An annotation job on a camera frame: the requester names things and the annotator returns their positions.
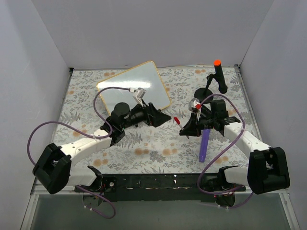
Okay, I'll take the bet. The red white marker pen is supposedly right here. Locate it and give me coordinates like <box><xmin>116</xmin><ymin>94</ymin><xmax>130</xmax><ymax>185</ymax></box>
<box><xmin>174</xmin><ymin>116</ymin><xmax>183</xmax><ymax>130</ymax></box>

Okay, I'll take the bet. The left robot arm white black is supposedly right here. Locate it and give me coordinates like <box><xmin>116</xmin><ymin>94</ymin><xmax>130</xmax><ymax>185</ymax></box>
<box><xmin>33</xmin><ymin>103</ymin><xmax>171</xmax><ymax>194</ymax></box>

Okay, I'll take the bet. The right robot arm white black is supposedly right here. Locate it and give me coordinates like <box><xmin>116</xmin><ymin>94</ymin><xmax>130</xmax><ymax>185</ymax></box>
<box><xmin>179</xmin><ymin>99</ymin><xmax>290</xmax><ymax>195</ymax></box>

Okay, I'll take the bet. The yellow framed whiteboard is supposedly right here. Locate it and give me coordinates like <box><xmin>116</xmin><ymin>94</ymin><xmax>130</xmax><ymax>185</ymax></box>
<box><xmin>96</xmin><ymin>61</ymin><xmax>171</xmax><ymax>114</ymax></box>

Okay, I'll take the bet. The purple toy microphone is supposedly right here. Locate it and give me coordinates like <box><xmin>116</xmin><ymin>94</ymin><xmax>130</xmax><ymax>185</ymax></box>
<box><xmin>199</xmin><ymin>129</ymin><xmax>211</xmax><ymax>162</ymax></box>

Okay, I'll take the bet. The black microphone silver head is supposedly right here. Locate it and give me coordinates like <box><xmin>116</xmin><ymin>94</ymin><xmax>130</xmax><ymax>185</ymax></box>
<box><xmin>189</xmin><ymin>98</ymin><xmax>205</xmax><ymax>116</ymax></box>

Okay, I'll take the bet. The black microphone stand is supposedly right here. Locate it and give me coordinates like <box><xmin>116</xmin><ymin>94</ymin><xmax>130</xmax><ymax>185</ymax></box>
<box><xmin>194</xmin><ymin>74</ymin><xmax>215</xmax><ymax>102</ymax></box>

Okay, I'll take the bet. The floral table mat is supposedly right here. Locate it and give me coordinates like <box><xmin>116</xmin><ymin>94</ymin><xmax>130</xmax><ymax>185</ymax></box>
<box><xmin>54</xmin><ymin>67</ymin><xmax>248</xmax><ymax>174</ymax></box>

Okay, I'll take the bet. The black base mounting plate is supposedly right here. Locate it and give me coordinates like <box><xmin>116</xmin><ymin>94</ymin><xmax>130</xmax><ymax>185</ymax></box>
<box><xmin>74</xmin><ymin>173</ymin><xmax>248</xmax><ymax>203</ymax></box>

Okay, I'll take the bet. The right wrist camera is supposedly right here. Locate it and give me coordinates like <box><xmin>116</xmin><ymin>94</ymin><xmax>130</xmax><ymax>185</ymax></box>
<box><xmin>193</xmin><ymin>101</ymin><xmax>202</xmax><ymax>120</ymax></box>

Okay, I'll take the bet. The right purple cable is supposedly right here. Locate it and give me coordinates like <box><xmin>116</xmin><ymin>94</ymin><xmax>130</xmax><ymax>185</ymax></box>
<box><xmin>196</xmin><ymin>93</ymin><xmax>255</xmax><ymax>208</ymax></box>

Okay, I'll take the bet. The aluminium frame rail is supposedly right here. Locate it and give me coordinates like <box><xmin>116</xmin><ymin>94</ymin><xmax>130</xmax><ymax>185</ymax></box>
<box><xmin>30</xmin><ymin>186</ymin><xmax>80</xmax><ymax>195</ymax></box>

